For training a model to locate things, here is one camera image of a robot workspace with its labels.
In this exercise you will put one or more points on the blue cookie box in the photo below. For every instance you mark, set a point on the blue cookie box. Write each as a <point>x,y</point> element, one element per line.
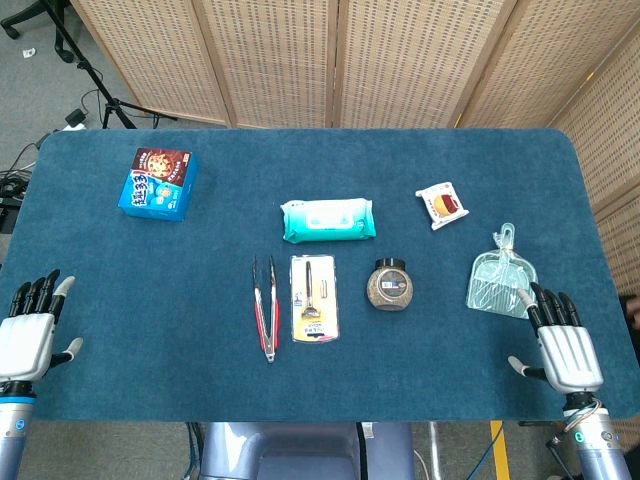
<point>159,184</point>

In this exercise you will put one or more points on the black tripod stand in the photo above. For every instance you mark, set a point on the black tripod stand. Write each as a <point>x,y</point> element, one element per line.
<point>95,75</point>

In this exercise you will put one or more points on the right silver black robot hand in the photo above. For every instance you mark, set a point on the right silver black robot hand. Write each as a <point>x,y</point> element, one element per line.
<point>570,350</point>

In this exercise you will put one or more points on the teal wet wipes pack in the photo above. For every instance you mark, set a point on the teal wet wipes pack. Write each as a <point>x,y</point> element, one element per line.
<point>327,220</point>

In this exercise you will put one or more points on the yellow floor tape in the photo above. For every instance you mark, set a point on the yellow floor tape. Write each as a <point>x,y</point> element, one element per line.
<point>500,450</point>

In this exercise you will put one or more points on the black office chair base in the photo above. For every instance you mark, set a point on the black office chair base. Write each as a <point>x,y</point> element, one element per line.
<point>35,30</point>

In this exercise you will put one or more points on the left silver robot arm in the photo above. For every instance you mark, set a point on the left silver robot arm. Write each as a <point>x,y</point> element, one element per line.
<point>14,430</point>

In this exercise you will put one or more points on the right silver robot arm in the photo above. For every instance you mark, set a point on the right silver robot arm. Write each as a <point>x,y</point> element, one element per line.
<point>597,440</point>

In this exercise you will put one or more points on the blue carpet table mat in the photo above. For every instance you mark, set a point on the blue carpet table mat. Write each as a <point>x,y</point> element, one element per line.
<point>310,275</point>

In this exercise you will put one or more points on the white snack packet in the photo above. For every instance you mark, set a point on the white snack packet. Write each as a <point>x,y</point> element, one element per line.
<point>443,205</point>

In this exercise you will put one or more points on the glass jar with black lid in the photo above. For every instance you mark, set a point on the glass jar with black lid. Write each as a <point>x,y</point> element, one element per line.
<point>390,287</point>

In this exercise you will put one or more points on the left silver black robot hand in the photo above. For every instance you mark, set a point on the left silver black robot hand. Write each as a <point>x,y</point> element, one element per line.
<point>25,340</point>

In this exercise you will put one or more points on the packaged razor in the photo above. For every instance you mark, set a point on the packaged razor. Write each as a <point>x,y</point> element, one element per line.
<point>314,299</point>

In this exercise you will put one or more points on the clear green dustpan brush set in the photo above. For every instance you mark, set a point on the clear green dustpan brush set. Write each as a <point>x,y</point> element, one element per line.
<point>501,277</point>

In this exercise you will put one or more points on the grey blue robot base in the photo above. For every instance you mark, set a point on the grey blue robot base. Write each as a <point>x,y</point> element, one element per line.
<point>307,451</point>

